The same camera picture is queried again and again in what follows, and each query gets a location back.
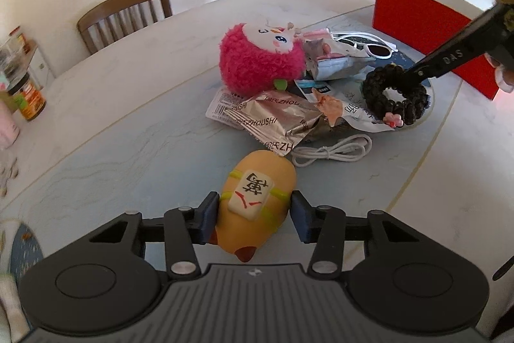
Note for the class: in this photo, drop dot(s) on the silver foil Zhoushi packet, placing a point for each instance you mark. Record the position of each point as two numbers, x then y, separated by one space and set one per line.
278 119

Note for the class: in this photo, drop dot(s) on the person's hand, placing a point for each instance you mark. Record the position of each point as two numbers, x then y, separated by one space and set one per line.
504 77

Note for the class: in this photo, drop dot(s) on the white low cabinet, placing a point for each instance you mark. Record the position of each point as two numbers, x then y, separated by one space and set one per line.
38 68

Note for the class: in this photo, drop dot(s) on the white frame sunglasses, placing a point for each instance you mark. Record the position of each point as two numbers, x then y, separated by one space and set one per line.
372 45

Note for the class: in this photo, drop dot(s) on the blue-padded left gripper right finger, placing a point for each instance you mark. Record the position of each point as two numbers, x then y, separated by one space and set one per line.
324 226

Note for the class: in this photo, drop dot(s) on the pink cup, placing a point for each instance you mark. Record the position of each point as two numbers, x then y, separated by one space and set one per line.
9 131

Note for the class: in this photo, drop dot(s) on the brown wooden chair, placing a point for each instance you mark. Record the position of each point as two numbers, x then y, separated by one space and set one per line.
112 20

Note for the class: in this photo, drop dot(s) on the yellow mahjong chick toy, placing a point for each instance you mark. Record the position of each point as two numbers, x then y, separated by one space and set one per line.
254 203

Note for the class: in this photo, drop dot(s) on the pink plush owl toy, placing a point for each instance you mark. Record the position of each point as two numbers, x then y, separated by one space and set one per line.
255 58

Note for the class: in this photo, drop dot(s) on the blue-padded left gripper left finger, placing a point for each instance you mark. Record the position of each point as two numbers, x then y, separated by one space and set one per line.
185 227

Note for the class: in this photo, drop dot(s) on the red cardboard box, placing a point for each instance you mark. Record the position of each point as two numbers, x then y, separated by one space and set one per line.
422 24

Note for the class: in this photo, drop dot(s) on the jar with orange label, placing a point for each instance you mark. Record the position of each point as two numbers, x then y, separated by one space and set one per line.
28 99

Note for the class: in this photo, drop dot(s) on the white grey snack pouch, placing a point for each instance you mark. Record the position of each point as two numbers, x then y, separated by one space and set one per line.
327 59

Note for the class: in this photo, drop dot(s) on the white barcode tag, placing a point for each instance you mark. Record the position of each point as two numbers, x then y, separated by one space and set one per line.
223 100

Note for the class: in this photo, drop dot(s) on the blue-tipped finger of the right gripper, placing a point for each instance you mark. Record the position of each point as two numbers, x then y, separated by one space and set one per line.
460 49

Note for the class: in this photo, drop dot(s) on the blue white chicken-feet packet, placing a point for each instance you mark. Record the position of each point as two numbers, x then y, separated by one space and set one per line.
336 108

